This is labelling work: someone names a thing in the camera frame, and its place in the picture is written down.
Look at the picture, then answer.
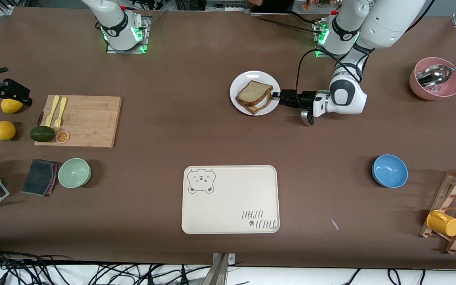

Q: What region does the grey metal beam bracket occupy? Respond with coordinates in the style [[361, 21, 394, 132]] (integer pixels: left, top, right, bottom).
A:
[[207, 253, 236, 285]]

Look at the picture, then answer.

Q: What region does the wooden cutting board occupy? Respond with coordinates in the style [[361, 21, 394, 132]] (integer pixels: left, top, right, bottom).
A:
[[34, 95, 122, 149]]

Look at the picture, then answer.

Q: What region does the toast with fried egg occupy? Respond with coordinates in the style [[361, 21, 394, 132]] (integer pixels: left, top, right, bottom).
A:
[[236, 93, 273, 115]]

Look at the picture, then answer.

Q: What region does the large metal spoon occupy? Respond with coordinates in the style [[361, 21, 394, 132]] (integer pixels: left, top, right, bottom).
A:
[[416, 60, 456, 87]]

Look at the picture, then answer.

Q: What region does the fried egg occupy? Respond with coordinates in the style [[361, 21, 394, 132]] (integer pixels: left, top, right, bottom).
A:
[[252, 95, 272, 110]]

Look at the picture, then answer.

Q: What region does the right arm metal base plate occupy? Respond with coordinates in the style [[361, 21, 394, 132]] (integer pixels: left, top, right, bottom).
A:
[[106, 17, 150, 54]]

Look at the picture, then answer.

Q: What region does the dark grey folded cloth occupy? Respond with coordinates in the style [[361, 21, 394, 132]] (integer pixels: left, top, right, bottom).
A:
[[21, 159, 58, 197]]

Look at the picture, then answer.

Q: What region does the blue bowl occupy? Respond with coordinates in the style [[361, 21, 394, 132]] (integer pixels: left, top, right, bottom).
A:
[[372, 154, 409, 188]]

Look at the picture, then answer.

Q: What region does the black table cable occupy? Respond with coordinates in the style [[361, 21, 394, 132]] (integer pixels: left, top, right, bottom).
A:
[[252, 15, 325, 34]]

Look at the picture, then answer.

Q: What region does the plain brown bread slice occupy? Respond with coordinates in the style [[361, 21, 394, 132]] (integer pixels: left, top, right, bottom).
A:
[[236, 80, 274, 106]]

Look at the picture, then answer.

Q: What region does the dark green avocado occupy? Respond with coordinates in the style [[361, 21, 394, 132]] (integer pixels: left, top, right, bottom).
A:
[[30, 126, 56, 143]]

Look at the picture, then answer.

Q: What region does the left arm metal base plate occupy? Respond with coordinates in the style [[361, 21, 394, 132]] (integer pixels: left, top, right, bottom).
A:
[[314, 20, 356, 59]]

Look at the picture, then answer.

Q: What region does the beige bear print tray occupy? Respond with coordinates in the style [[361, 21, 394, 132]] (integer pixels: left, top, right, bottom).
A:
[[181, 165, 280, 235]]

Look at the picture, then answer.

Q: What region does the pink folded cloth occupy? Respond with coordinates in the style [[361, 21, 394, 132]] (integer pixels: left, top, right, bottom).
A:
[[48, 161, 61, 195]]

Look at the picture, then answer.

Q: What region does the pink bowl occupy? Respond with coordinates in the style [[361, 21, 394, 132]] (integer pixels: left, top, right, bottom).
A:
[[409, 57, 456, 101]]

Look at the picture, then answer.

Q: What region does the yellow plastic knife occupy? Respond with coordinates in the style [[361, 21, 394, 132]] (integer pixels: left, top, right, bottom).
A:
[[45, 95, 60, 127]]

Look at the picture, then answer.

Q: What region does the round white plate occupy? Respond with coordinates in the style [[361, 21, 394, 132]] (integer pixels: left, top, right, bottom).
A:
[[230, 70, 281, 116]]

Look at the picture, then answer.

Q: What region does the pale green bowl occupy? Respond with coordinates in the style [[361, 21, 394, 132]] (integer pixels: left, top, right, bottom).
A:
[[57, 158, 92, 189]]

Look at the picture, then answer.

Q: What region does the colourful background clutter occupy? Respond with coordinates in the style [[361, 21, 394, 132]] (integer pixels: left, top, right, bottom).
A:
[[302, 0, 341, 10]]

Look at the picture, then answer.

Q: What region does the wooden mug rack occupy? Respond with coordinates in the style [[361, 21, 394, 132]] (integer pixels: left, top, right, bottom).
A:
[[419, 167, 456, 255]]

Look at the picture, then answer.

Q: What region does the black floor cable bundle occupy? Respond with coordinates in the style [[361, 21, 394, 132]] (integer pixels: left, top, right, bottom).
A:
[[0, 245, 213, 285]]

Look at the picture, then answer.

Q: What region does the yellow plastic fork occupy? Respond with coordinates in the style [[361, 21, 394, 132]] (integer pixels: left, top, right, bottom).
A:
[[54, 97, 68, 131]]

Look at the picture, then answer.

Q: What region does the yellow mug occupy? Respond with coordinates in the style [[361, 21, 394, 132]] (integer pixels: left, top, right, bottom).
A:
[[426, 210, 456, 237]]

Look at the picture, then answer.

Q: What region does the yellow lemon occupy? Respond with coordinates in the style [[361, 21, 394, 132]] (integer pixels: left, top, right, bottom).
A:
[[0, 98, 24, 114], [0, 120, 16, 141]]

